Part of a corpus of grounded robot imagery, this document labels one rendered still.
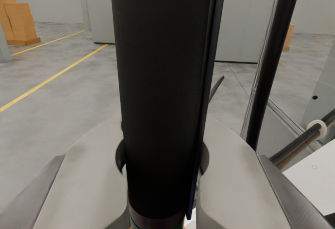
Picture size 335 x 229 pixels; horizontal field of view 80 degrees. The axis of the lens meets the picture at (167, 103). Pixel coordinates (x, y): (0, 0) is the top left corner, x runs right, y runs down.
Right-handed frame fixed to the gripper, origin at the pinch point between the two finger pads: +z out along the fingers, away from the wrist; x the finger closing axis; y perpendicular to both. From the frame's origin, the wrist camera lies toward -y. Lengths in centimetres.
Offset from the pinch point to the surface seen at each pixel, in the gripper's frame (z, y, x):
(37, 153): 163, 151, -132
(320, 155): 21.7, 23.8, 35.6
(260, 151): 93, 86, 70
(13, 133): 198, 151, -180
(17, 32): 681, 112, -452
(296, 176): 20.7, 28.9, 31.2
